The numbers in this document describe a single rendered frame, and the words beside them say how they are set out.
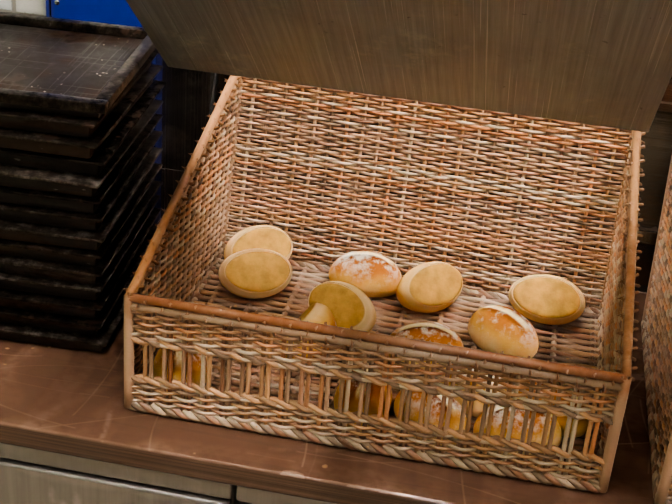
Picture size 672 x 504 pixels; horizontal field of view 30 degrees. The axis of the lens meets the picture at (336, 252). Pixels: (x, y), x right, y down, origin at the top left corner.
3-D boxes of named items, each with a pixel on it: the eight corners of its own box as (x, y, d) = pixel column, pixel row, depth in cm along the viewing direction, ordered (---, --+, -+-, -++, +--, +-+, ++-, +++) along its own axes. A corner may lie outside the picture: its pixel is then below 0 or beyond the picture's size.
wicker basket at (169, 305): (227, 230, 186) (234, 52, 173) (611, 290, 178) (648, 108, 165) (114, 413, 143) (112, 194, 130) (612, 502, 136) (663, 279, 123)
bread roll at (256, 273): (218, 248, 163) (210, 257, 168) (224, 299, 162) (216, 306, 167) (291, 243, 166) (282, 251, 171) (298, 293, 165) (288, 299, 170)
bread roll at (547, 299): (580, 329, 162) (579, 335, 168) (590, 280, 163) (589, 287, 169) (503, 313, 164) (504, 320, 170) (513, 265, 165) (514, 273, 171)
